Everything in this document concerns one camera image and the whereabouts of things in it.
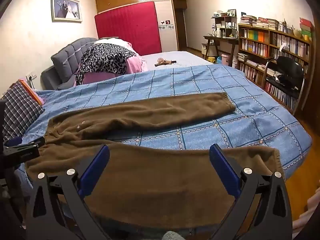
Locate small cubby shelf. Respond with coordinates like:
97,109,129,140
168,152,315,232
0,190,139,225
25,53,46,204
211,9,238,38

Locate pink quilt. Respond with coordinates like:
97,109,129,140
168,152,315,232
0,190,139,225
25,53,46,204
82,39,149,84

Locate brown handheld device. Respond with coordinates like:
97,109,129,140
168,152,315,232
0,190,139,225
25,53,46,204
154,58,177,67

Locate leopard print cloth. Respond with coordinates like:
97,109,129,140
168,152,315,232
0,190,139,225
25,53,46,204
76,43,137,85

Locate blue checked blanket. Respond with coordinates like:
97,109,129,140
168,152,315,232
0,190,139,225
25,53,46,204
15,64,313,198

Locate stack of books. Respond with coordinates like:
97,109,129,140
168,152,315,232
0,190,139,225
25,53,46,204
240,15,278,30

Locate wooden doorway frame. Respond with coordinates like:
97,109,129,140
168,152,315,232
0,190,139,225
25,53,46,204
172,0,188,52

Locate white bed sheet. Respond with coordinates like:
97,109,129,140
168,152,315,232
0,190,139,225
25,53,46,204
140,51,213,72

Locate wooden desk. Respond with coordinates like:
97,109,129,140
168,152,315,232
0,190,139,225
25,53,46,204
203,35,239,67

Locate wooden bookshelf with books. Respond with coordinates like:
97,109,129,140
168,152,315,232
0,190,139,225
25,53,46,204
237,24,312,114

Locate person's right hand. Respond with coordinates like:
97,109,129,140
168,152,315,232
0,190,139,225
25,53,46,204
163,231,186,240

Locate brown fleece pants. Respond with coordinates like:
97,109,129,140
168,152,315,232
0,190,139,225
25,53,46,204
25,92,287,233

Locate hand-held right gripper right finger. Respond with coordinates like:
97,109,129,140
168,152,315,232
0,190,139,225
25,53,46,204
209,144,293,240

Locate white cloth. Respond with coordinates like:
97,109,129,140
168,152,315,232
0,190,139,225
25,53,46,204
96,37,130,46

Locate dark plaid pillow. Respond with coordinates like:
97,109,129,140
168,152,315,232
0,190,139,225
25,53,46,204
2,81,45,142

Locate pink bin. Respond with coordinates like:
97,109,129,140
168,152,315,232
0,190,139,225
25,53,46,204
221,53,233,67

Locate colourful boxes stack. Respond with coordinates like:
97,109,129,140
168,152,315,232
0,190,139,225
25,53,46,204
299,17,313,42

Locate grey tufted headboard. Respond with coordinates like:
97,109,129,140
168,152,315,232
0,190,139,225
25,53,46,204
41,37,100,90

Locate black chair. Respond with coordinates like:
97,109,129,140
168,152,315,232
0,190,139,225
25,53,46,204
262,56,306,115

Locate orange pink folded cloth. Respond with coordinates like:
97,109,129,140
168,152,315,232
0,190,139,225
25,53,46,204
18,79,47,105

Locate framed wall photo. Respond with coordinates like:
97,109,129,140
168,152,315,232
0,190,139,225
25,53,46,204
51,0,83,23

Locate red headboard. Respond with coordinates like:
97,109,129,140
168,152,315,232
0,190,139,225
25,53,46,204
94,1,162,55

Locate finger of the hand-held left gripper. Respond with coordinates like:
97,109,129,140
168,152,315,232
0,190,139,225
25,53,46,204
3,137,46,167

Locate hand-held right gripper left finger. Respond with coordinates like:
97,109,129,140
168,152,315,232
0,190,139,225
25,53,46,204
26,145,113,240

